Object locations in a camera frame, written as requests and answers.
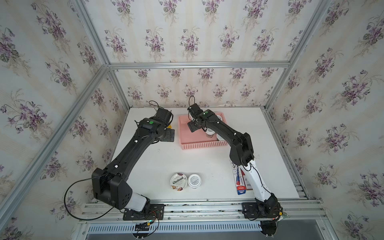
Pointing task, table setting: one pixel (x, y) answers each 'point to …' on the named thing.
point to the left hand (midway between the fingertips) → (165, 136)
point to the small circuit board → (143, 226)
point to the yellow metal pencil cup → (170, 127)
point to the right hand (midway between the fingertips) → (196, 124)
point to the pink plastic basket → (198, 139)
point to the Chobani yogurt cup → (178, 181)
